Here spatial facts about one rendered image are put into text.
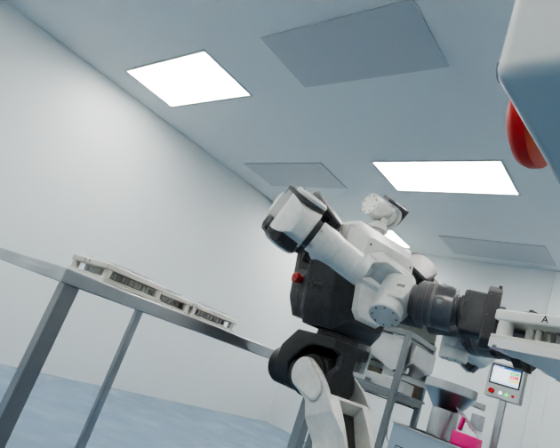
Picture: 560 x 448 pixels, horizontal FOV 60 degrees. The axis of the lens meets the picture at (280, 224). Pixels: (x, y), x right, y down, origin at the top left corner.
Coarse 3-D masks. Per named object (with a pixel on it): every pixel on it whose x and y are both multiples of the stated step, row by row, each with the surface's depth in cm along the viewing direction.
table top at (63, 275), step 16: (0, 256) 151; (16, 256) 141; (48, 272) 120; (64, 272) 113; (80, 288) 116; (96, 288) 118; (112, 288) 121; (128, 304) 125; (144, 304) 128; (176, 320) 135; (192, 320) 138; (208, 336) 143; (224, 336) 147; (240, 336) 151; (256, 352) 156; (272, 352) 161
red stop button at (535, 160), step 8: (512, 104) 19; (512, 112) 19; (512, 120) 19; (520, 120) 19; (512, 128) 19; (520, 128) 19; (512, 136) 19; (520, 136) 19; (528, 136) 19; (512, 144) 20; (520, 144) 19; (528, 144) 19; (512, 152) 20; (520, 152) 20; (528, 152) 19; (536, 152) 20; (520, 160) 20; (528, 160) 20; (536, 160) 20; (544, 160) 21; (536, 168) 20
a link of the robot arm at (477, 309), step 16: (448, 288) 93; (496, 288) 91; (432, 304) 92; (448, 304) 91; (464, 304) 91; (480, 304) 90; (496, 304) 89; (432, 320) 92; (448, 320) 91; (464, 320) 90; (480, 320) 89; (496, 320) 88; (464, 336) 93; (480, 336) 88
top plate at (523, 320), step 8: (496, 312) 87; (504, 312) 85; (512, 312) 84; (520, 312) 83; (504, 320) 85; (512, 320) 84; (520, 320) 82; (528, 320) 81; (536, 320) 80; (552, 320) 78; (520, 328) 87; (528, 328) 84; (536, 328) 82; (544, 328) 80; (552, 328) 78
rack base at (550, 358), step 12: (492, 336) 85; (504, 336) 84; (504, 348) 83; (516, 348) 81; (528, 348) 79; (540, 348) 78; (552, 348) 76; (528, 360) 85; (540, 360) 81; (552, 360) 77; (552, 372) 89
